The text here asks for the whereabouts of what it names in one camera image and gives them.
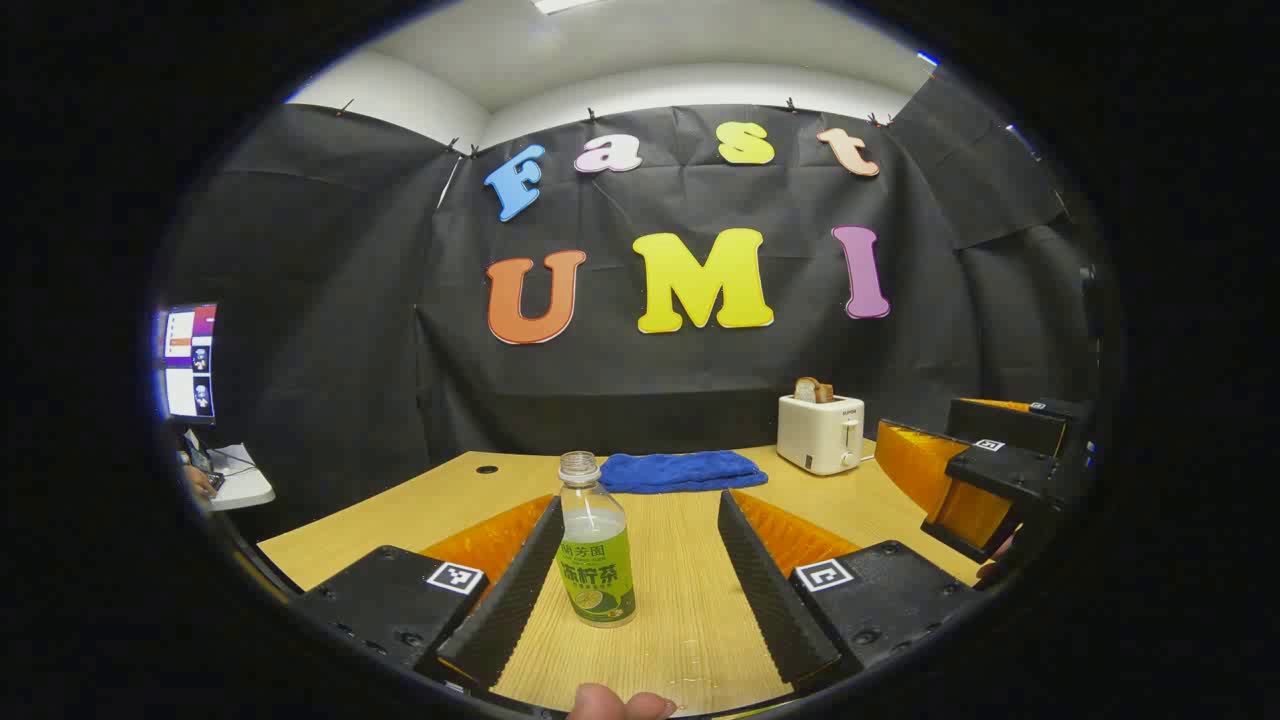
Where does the computer monitor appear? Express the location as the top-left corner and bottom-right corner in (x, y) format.
(155, 303), (219, 426)

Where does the small white desk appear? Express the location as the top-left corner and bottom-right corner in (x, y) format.
(195, 443), (276, 513)

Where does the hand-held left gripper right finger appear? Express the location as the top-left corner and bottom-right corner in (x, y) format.
(716, 488), (989, 691)

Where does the white toaster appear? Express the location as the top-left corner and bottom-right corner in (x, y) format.
(777, 393), (867, 477)

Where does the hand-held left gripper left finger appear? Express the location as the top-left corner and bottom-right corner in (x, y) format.
(290, 493), (566, 701)

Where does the black backdrop cloth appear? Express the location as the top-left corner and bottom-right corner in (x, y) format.
(160, 75), (1101, 546)

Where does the green label water bottle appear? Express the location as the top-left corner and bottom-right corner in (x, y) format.
(555, 451), (638, 629)

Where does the blue towel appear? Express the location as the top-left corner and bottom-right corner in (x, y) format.
(598, 450), (769, 495)

